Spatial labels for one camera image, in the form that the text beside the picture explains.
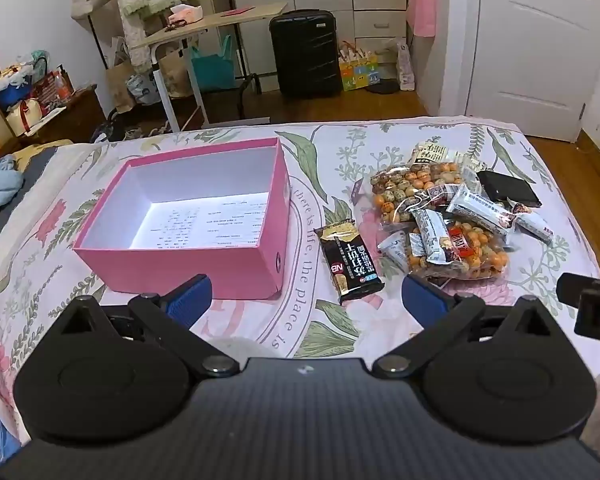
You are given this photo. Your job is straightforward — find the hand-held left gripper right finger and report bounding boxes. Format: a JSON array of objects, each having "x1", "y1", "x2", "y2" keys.
[{"x1": 372, "y1": 272, "x2": 561, "y2": 377}]

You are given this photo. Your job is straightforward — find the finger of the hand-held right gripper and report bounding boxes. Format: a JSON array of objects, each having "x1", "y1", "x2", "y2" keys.
[{"x1": 556, "y1": 273, "x2": 600, "y2": 308}]

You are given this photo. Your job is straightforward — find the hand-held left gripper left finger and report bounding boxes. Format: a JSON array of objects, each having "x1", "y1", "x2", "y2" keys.
[{"x1": 50, "y1": 274, "x2": 241, "y2": 378}]

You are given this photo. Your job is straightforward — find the small clear snack packet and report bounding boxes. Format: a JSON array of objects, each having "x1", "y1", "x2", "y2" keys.
[{"x1": 377, "y1": 232, "x2": 412, "y2": 274}]

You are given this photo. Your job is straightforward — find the pink cardboard box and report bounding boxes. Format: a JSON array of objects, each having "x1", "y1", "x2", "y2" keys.
[{"x1": 72, "y1": 138, "x2": 292, "y2": 301}]

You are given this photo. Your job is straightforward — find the clear bag of coated peanuts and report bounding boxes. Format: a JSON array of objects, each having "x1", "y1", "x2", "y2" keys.
[
  {"x1": 367, "y1": 160, "x2": 481, "y2": 226},
  {"x1": 377, "y1": 220, "x2": 511, "y2": 283}
]

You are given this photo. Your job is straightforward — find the small white snack bar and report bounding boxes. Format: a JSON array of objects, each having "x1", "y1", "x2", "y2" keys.
[{"x1": 510, "y1": 200, "x2": 554, "y2": 246}]

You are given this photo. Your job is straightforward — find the black cracker packet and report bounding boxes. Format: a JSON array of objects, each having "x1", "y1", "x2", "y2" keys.
[{"x1": 314, "y1": 220, "x2": 385, "y2": 305}]

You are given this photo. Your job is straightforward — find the dark red snack bar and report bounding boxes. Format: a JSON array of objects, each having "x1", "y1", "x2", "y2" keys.
[{"x1": 410, "y1": 185, "x2": 462, "y2": 211}]

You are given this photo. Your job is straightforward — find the long white snack bar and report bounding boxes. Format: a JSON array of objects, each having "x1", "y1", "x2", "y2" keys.
[{"x1": 447, "y1": 185, "x2": 518, "y2": 237}]

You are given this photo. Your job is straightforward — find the cream instant noodle packet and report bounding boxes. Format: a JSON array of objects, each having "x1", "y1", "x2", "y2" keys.
[{"x1": 412, "y1": 141, "x2": 481, "y2": 172}]

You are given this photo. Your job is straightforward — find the black wallet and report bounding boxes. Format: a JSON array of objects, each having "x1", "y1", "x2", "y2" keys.
[{"x1": 476, "y1": 170, "x2": 542, "y2": 208}]

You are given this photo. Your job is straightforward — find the dark wooden nightstand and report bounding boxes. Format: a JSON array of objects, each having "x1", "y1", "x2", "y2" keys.
[{"x1": 25, "y1": 85, "x2": 106, "y2": 146}]

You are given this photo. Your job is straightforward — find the brown paper bag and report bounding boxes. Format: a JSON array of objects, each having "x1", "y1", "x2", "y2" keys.
[
  {"x1": 157, "y1": 50, "x2": 196, "y2": 99},
  {"x1": 105, "y1": 60, "x2": 147, "y2": 112}
]

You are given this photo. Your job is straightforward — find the white patterned bag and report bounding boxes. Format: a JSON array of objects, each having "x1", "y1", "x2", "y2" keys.
[{"x1": 396, "y1": 40, "x2": 417, "y2": 92}]

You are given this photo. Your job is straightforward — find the teal shopping bag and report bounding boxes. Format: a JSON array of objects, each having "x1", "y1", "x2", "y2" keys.
[{"x1": 190, "y1": 35, "x2": 236, "y2": 92}]

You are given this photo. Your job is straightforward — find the colourful gift bag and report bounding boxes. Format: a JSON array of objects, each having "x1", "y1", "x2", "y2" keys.
[{"x1": 339, "y1": 40, "x2": 381, "y2": 92}]

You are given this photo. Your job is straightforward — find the white door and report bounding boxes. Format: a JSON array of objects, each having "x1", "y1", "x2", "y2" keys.
[{"x1": 440, "y1": 0, "x2": 600, "y2": 143}]

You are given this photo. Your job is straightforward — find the white ribboned box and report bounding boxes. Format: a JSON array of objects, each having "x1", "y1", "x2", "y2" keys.
[{"x1": 5, "y1": 97, "x2": 46, "y2": 136}]

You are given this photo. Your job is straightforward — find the red gift bag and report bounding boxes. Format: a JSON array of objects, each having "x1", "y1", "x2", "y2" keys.
[{"x1": 32, "y1": 70, "x2": 74, "y2": 107}]

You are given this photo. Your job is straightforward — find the black suitcase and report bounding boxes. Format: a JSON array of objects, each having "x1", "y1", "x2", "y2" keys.
[{"x1": 269, "y1": 9, "x2": 343, "y2": 100}]

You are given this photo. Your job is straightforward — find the blue basket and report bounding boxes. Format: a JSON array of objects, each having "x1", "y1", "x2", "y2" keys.
[{"x1": 0, "y1": 62, "x2": 36, "y2": 111}]

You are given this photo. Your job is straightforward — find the wooden folding table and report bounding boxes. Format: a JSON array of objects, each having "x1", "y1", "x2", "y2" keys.
[{"x1": 130, "y1": 2, "x2": 288, "y2": 128}]

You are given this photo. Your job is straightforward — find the pink hanging bag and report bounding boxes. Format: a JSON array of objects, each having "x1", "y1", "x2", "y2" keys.
[{"x1": 406, "y1": 0, "x2": 437, "y2": 37}]

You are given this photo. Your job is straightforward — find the pink tissue box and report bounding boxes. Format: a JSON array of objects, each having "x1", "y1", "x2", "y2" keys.
[{"x1": 169, "y1": 4, "x2": 204, "y2": 24}]

